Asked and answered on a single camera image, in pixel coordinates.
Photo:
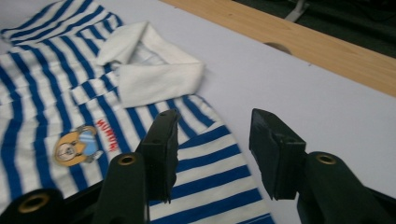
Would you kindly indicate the desk with white legs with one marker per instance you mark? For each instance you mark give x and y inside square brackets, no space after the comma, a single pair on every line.
[295,11]

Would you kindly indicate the white table mat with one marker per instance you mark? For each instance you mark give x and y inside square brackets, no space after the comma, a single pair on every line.
[280,81]

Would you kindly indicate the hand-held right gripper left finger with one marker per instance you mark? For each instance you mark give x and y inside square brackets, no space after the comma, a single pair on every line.
[160,155]

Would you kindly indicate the blue white striped baby romper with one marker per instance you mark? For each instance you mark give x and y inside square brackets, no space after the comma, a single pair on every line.
[56,93]

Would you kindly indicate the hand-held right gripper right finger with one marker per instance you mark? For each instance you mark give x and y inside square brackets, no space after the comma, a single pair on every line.
[275,155]

